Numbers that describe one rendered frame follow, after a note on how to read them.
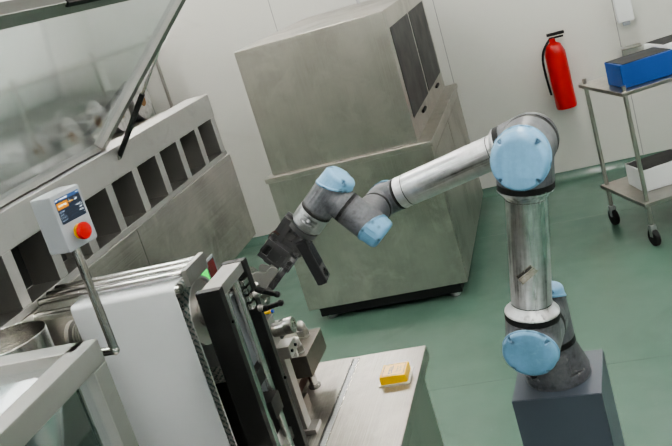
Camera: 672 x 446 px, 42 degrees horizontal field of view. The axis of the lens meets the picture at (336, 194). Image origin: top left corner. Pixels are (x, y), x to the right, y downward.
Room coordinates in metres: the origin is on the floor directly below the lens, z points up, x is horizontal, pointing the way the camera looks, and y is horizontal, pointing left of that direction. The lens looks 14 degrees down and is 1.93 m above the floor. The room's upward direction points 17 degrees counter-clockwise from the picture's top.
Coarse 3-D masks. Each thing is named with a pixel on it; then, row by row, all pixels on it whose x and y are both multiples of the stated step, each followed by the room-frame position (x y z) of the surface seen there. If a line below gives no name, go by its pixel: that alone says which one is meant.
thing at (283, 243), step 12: (288, 216) 1.90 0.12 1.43; (276, 228) 1.90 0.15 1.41; (288, 228) 1.88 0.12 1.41; (276, 240) 1.89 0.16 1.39; (288, 240) 1.88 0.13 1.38; (300, 240) 1.87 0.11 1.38; (264, 252) 1.88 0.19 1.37; (276, 252) 1.88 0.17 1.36; (288, 252) 1.87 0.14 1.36; (276, 264) 1.88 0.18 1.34
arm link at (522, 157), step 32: (512, 128) 1.65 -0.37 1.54; (544, 128) 1.66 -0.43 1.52; (512, 160) 1.61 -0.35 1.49; (544, 160) 1.59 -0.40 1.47; (512, 192) 1.63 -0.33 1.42; (544, 192) 1.62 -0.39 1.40; (512, 224) 1.65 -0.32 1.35; (544, 224) 1.64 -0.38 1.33; (512, 256) 1.66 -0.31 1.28; (544, 256) 1.64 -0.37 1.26; (512, 288) 1.68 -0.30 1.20; (544, 288) 1.65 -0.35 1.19; (512, 320) 1.66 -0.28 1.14; (544, 320) 1.63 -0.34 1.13; (512, 352) 1.65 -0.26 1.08; (544, 352) 1.62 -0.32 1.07
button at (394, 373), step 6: (384, 366) 2.07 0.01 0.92; (390, 366) 2.06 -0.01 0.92; (396, 366) 2.05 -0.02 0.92; (402, 366) 2.04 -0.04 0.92; (408, 366) 2.05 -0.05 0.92; (384, 372) 2.04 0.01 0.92; (390, 372) 2.03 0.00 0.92; (396, 372) 2.02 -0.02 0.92; (402, 372) 2.01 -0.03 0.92; (408, 372) 2.03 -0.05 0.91; (384, 378) 2.01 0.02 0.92; (390, 378) 2.01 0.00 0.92; (396, 378) 2.01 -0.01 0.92; (402, 378) 2.00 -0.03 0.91; (384, 384) 2.02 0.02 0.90
